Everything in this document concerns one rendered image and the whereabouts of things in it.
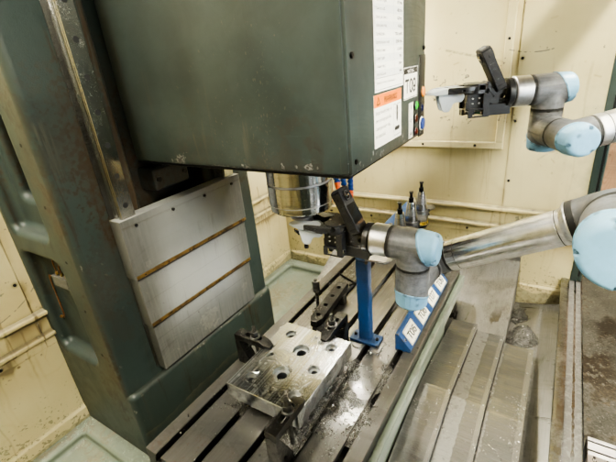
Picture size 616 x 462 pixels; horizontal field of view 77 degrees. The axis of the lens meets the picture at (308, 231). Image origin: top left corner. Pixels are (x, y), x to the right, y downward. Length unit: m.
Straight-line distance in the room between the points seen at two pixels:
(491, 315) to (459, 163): 0.66
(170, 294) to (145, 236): 0.22
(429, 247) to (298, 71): 0.43
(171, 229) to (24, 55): 0.54
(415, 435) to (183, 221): 0.93
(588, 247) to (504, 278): 1.20
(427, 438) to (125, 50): 1.28
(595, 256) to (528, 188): 1.14
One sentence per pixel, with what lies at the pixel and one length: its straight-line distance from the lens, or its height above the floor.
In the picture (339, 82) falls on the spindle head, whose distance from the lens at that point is 0.72.
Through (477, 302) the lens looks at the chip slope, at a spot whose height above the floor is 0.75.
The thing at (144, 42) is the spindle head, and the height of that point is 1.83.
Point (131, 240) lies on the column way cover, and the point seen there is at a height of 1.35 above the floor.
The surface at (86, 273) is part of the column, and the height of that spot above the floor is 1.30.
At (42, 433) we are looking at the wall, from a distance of 1.75.
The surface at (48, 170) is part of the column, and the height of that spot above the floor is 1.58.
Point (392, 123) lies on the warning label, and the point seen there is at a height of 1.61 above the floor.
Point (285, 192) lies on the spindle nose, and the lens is 0.90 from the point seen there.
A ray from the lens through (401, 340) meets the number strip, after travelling 1.29.
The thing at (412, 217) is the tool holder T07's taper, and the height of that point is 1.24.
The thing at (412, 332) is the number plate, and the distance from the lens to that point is 1.33.
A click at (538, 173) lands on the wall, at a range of 1.84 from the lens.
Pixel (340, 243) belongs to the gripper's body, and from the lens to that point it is 0.92.
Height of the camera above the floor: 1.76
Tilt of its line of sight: 24 degrees down
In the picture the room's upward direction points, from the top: 6 degrees counter-clockwise
